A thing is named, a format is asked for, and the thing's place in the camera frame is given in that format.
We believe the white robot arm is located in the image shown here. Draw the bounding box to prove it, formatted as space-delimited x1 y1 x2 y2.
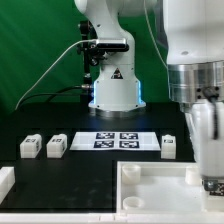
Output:
74 0 224 191

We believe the white cable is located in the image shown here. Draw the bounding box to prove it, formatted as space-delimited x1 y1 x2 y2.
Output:
14 39 98 111

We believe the white front obstacle wall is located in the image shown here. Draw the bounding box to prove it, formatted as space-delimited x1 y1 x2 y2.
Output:
0 213 116 224

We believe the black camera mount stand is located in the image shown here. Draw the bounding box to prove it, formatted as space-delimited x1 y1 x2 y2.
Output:
76 20 129 103

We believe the white square tabletop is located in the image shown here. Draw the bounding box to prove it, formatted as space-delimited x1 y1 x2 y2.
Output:
116 161 224 224

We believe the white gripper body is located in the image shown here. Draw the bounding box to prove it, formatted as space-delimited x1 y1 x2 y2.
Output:
185 101 224 180

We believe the white marker sheet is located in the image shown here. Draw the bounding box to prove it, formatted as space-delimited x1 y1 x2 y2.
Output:
70 132 160 151

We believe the black cable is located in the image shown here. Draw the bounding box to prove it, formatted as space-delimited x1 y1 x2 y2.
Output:
18 85 94 109

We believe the white left obstacle wall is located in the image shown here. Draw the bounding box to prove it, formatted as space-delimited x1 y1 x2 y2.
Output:
0 167 15 204

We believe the white obstacle wall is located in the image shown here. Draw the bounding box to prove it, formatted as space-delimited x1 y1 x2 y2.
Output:
0 213 116 224
0 167 15 204

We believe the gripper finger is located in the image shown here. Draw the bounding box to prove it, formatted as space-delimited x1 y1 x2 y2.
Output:
203 180 218 191

